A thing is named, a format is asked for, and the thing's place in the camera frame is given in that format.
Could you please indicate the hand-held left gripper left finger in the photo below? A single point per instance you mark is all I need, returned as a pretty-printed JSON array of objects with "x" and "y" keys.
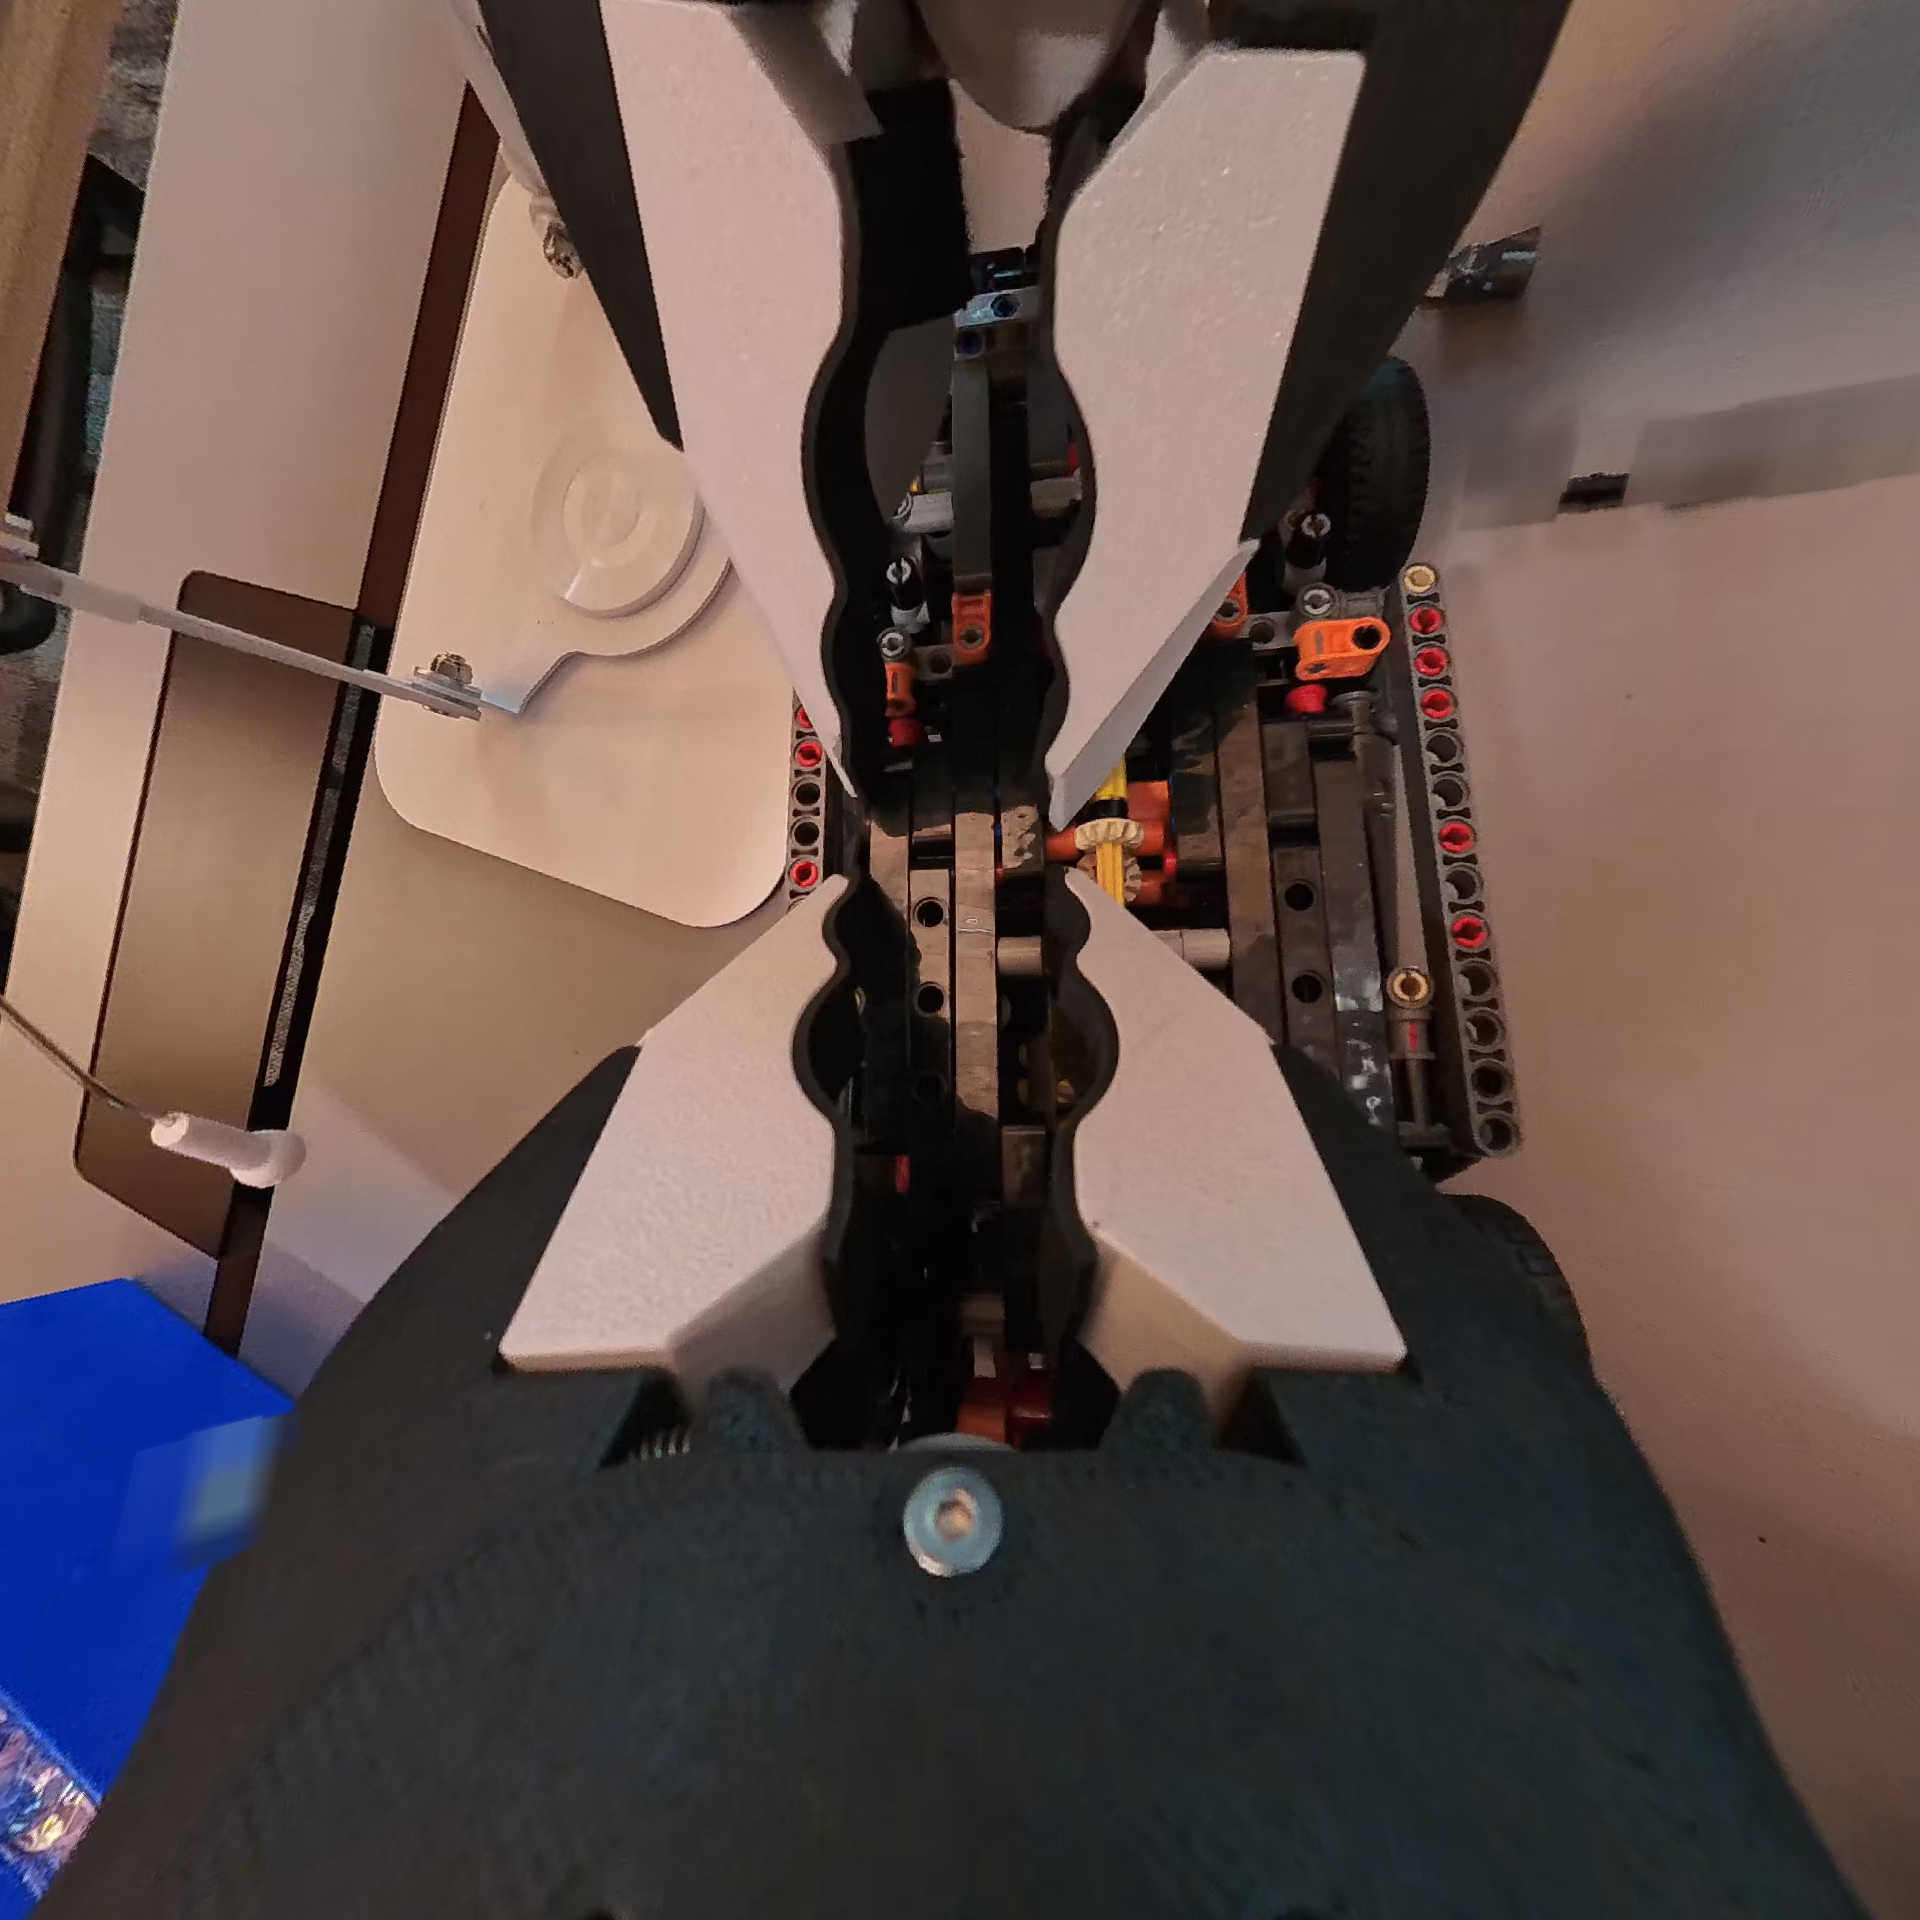
[{"x": 690, "y": 1200}]

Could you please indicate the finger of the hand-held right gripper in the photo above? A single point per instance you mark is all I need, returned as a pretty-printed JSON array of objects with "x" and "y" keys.
[
  {"x": 738, "y": 378},
  {"x": 1185, "y": 378}
]

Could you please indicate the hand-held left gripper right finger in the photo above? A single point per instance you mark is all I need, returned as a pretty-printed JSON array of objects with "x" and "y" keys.
[{"x": 1234, "y": 1200}]

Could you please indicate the lego car model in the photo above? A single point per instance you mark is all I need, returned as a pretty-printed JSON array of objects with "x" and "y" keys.
[{"x": 1320, "y": 898}]

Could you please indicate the white metal book stand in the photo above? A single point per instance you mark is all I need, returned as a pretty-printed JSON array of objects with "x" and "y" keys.
[{"x": 598, "y": 839}]

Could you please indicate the blue plastic bin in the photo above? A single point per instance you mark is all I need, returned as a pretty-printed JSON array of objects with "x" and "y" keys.
[{"x": 107, "y": 1423}]

